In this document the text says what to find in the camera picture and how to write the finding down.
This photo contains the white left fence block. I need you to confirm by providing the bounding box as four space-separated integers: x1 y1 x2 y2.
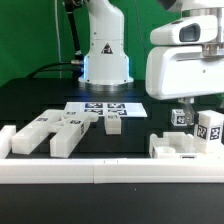
0 125 16 159

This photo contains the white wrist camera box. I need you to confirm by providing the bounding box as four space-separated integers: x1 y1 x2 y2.
150 15 224 46

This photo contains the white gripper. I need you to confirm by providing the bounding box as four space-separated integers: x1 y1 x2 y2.
145 46 224 125

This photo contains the white chair seat part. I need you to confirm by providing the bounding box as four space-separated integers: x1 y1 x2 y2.
149 132 203 159

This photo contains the white front fence bar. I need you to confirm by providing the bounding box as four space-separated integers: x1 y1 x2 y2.
0 159 224 184

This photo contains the thin grey cable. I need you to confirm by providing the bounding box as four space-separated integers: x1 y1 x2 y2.
54 0 63 80

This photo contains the white chair back frame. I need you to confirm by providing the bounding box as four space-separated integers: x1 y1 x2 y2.
12 109 99 158

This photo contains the black cable bundle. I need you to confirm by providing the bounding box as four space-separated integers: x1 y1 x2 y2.
27 0 85 80

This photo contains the white tag sheet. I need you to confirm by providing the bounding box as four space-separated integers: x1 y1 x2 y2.
64 102 147 117

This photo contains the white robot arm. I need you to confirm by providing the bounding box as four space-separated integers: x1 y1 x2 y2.
63 0 224 125

